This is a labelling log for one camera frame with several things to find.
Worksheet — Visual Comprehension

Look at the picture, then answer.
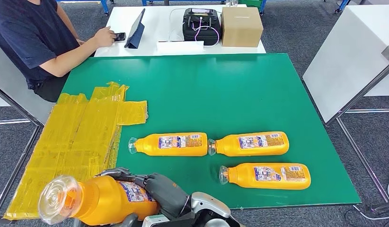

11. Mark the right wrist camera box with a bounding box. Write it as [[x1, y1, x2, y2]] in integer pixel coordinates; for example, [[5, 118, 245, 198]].
[[141, 214, 171, 227]]

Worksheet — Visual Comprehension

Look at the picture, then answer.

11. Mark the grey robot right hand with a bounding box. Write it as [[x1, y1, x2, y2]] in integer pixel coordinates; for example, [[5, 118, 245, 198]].
[[95, 166, 193, 220]]

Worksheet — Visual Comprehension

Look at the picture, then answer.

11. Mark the yellow taped cardboard sheet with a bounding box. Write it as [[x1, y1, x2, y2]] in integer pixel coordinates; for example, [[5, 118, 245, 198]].
[[3, 81, 149, 221]]

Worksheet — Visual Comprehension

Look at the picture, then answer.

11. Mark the brown cardboard box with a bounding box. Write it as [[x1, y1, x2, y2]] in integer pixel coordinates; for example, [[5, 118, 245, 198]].
[[221, 6, 264, 48]]

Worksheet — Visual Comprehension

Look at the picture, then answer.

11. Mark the person's right hand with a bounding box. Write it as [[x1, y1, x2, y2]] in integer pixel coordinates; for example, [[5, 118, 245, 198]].
[[92, 26, 117, 49]]

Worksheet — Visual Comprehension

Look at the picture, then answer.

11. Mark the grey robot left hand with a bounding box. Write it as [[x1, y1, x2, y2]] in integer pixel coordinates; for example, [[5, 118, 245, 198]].
[[114, 213, 142, 227]]

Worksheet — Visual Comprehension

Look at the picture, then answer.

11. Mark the green plastic crate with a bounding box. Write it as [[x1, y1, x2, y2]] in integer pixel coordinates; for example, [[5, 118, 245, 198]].
[[238, 0, 264, 8]]

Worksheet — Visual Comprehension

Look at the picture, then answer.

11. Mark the dark blue tablet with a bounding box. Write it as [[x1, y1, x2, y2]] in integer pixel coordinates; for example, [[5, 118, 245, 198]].
[[124, 8, 146, 50]]

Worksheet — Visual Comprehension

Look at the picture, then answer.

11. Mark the black controller case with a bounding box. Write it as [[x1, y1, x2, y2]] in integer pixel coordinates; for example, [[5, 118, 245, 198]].
[[182, 8, 222, 47]]

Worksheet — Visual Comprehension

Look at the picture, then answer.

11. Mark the white table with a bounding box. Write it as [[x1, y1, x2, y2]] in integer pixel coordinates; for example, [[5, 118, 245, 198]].
[[94, 3, 266, 58], [0, 37, 55, 217], [302, 4, 389, 203]]

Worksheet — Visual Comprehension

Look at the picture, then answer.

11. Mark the white floor cable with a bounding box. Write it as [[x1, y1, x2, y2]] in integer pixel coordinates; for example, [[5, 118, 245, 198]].
[[353, 170, 389, 220]]

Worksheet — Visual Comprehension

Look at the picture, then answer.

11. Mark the green table mat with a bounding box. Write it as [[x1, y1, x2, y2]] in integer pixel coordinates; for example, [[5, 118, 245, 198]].
[[58, 52, 362, 210]]

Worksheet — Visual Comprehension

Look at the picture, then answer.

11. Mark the person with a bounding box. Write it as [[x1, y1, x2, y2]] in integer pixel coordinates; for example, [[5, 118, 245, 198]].
[[0, 0, 117, 104]]

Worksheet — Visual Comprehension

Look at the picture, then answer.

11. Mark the grey metal stand foot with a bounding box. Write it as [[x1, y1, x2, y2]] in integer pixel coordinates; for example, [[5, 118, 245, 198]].
[[370, 200, 389, 216]]

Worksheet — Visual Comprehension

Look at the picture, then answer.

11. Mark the orange plastic bottle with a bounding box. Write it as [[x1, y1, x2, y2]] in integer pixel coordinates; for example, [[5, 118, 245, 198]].
[[218, 162, 312, 191], [208, 131, 290, 157], [128, 132, 209, 157], [37, 175, 160, 227]]

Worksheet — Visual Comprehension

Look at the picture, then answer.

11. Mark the blue metal rack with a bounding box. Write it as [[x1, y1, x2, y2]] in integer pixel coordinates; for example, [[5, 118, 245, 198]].
[[335, 0, 351, 14]]

